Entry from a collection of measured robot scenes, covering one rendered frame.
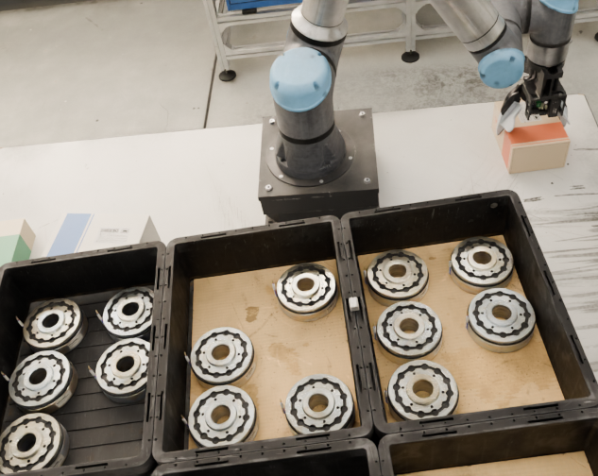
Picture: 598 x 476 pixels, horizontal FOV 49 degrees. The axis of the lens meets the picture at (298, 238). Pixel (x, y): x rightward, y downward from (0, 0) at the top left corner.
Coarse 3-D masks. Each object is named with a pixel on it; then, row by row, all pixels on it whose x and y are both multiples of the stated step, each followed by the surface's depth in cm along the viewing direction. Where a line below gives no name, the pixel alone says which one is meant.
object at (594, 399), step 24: (504, 192) 111; (360, 216) 111; (528, 240) 104; (360, 288) 102; (552, 288) 98; (360, 312) 101; (360, 336) 96; (576, 336) 92; (576, 360) 90; (504, 408) 86; (528, 408) 86; (552, 408) 86; (576, 408) 85; (384, 432) 86
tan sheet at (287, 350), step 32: (224, 288) 118; (256, 288) 117; (224, 320) 113; (256, 320) 113; (288, 320) 112; (320, 320) 111; (256, 352) 108; (288, 352) 108; (320, 352) 107; (192, 384) 106; (256, 384) 105; (288, 384) 104; (352, 384) 102; (224, 416) 102; (192, 448) 99
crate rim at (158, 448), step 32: (288, 224) 112; (320, 224) 112; (352, 320) 98; (160, 352) 99; (352, 352) 95; (160, 384) 95; (160, 416) 94; (160, 448) 89; (224, 448) 88; (256, 448) 87
